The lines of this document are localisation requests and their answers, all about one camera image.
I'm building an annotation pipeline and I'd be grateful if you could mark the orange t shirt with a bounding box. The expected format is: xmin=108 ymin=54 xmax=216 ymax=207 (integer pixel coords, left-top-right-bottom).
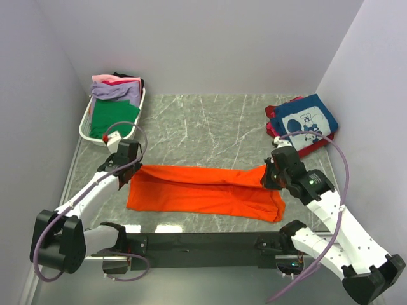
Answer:
xmin=127 ymin=165 xmax=286 ymax=223

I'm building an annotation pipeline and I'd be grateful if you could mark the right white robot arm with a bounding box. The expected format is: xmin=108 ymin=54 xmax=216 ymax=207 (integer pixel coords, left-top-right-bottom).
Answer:
xmin=261 ymin=146 xmax=406 ymax=304

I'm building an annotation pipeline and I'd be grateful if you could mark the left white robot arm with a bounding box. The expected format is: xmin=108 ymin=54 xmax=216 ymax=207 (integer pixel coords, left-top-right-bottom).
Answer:
xmin=30 ymin=140 xmax=147 ymax=282

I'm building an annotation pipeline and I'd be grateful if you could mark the pink folded shirt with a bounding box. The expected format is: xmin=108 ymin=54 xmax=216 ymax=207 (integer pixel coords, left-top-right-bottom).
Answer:
xmin=266 ymin=118 xmax=285 ymax=137

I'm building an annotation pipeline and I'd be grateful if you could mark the green shirt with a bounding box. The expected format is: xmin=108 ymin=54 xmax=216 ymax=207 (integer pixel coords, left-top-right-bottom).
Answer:
xmin=89 ymin=99 xmax=140 ymax=139

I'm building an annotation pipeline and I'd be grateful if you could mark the white perforated basket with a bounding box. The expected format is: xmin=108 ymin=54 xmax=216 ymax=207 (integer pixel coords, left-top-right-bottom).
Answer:
xmin=79 ymin=88 xmax=146 ymax=146

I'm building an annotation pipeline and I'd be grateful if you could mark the blue cartoon print shirt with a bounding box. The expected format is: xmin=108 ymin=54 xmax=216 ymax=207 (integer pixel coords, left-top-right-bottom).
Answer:
xmin=273 ymin=93 xmax=340 ymax=153

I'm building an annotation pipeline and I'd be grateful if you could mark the red folded shirt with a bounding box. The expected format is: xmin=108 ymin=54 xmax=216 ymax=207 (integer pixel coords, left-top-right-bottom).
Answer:
xmin=265 ymin=97 xmax=335 ymax=159

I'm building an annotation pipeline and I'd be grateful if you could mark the lavender shirt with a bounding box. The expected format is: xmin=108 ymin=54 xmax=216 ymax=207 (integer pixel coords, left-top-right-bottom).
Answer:
xmin=91 ymin=81 xmax=142 ymax=107

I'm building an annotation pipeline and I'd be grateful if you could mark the magenta shirt in basket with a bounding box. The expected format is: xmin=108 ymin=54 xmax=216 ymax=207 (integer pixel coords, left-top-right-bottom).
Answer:
xmin=102 ymin=80 xmax=128 ymax=86

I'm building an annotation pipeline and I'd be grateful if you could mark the light pink shirt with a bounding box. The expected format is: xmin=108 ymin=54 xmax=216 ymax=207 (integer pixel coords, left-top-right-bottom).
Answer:
xmin=92 ymin=74 xmax=141 ymax=82

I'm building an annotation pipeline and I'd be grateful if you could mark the black garment in basket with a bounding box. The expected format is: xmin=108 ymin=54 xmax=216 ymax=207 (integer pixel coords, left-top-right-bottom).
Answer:
xmin=113 ymin=72 xmax=144 ymax=87

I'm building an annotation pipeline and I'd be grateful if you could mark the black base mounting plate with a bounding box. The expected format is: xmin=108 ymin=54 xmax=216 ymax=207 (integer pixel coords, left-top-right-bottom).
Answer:
xmin=127 ymin=232 xmax=298 ymax=269

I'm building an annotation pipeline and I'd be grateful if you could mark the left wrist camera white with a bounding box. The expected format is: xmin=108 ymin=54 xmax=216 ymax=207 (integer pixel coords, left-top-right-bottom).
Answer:
xmin=102 ymin=131 xmax=122 ymax=154

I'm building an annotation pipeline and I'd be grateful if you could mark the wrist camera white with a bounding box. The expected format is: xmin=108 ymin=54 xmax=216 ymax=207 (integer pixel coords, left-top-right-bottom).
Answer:
xmin=272 ymin=136 xmax=293 ymax=149
xmin=102 ymin=131 xmax=122 ymax=154

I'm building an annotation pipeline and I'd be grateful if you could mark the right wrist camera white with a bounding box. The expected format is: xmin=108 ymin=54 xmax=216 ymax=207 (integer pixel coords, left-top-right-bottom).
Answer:
xmin=272 ymin=136 xmax=293 ymax=149

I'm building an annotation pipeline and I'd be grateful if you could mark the aluminium rail frame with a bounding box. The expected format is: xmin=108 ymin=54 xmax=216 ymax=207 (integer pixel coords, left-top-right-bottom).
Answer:
xmin=18 ymin=136 xmax=387 ymax=305

